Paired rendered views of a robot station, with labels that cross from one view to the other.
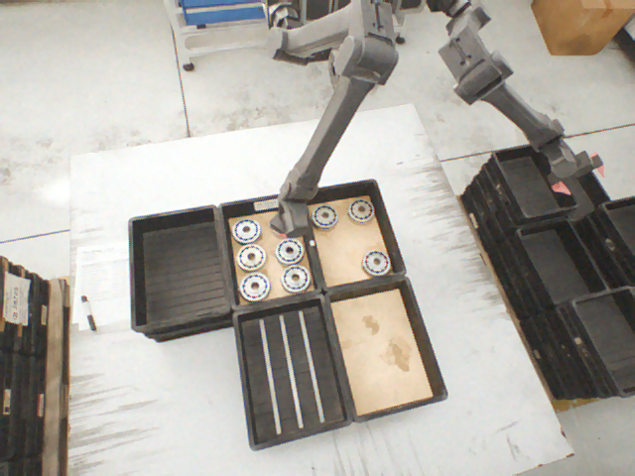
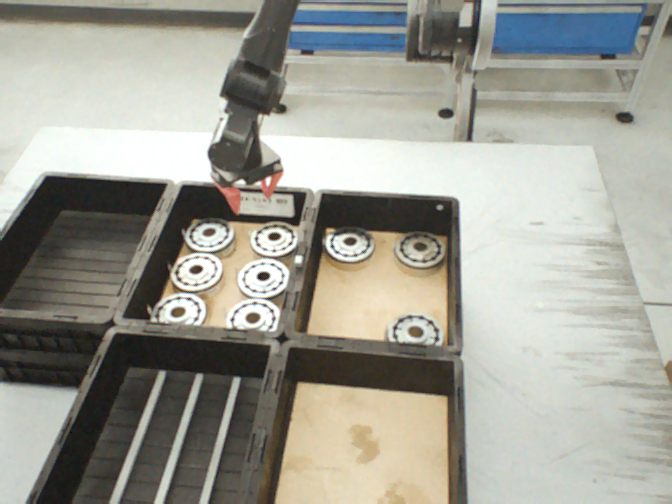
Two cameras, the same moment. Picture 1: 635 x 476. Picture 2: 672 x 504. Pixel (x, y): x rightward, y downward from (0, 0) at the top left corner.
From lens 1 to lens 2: 60 cm
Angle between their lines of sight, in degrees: 26
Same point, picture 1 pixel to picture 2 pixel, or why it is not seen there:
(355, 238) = (394, 293)
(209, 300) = not seen: hidden behind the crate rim
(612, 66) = not seen: outside the picture
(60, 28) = (144, 51)
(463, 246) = (637, 386)
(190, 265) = (102, 266)
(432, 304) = (529, 475)
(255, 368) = (110, 449)
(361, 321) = (346, 431)
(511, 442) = not seen: outside the picture
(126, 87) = (188, 120)
